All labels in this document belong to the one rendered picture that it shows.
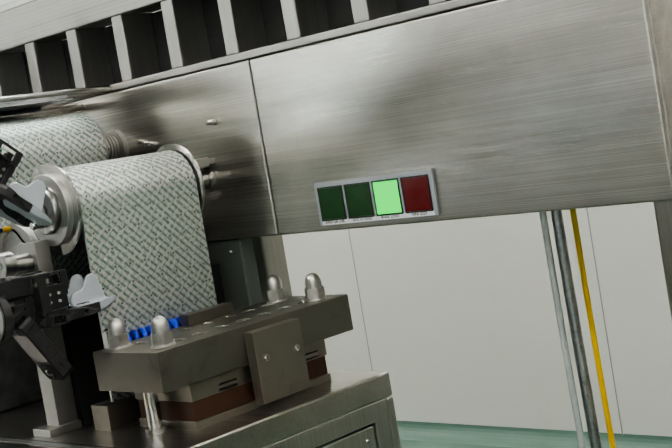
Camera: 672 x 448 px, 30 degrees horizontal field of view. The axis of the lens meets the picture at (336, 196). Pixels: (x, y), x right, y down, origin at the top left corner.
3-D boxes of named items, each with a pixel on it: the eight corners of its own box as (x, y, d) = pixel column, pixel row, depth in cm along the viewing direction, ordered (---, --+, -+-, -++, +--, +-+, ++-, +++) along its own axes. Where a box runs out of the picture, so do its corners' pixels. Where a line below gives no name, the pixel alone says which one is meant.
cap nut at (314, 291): (300, 302, 206) (295, 275, 206) (316, 297, 209) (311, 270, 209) (315, 301, 204) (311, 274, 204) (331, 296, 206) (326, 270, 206)
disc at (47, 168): (33, 255, 204) (20, 165, 203) (36, 254, 205) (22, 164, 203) (86, 256, 194) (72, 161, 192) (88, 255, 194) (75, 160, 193)
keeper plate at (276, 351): (255, 403, 191) (243, 332, 190) (302, 386, 198) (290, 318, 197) (266, 404, 189) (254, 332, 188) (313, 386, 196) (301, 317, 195)
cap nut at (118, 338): (102, 350, 190) (97, 321, 189) (122, 344, 192) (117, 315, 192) (117, 350, 187) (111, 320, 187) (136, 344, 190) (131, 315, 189)
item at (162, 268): (104, 352, 196) (83, 235, 195) (218, 318, 213) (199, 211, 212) (106, 352, 196) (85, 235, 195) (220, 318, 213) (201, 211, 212)
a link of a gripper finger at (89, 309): (104, 301, 191) (55, 314, 185) (106, 311, 191) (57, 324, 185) (87, 301, 195) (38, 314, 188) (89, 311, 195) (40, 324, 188)
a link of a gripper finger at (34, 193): (71, 195, 194) (20, 165, 190) (56, 228, 192) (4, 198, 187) (63, 198, 197) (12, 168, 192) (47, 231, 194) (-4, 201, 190)
